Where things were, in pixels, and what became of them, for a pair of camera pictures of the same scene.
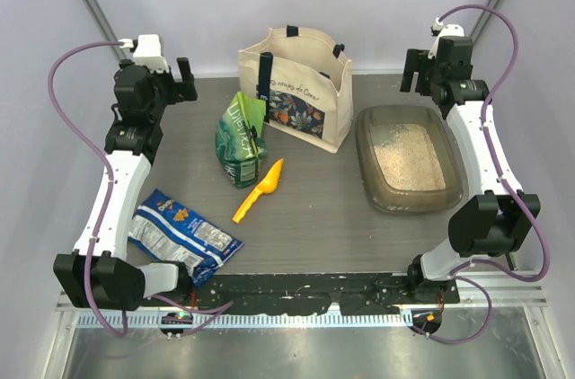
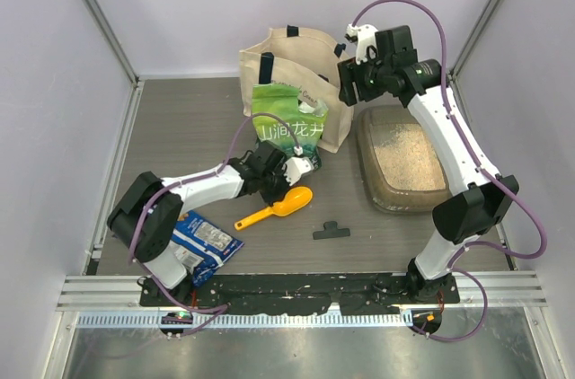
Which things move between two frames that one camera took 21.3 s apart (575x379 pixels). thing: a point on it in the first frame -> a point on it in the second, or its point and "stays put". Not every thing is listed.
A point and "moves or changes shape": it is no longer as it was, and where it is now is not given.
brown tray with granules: [410, 159] stays put
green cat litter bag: [239, 141] -> [282, 118]
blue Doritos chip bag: [167, 231] stays put
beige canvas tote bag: [305, 82] stays put
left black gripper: [181, 91] -> [272, 198]
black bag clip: [252, 135] -> [331, 231]
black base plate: [312, 294] stays put
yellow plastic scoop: [268, 186] moves or changes shape
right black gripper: [417, 61] -> [349, 73]
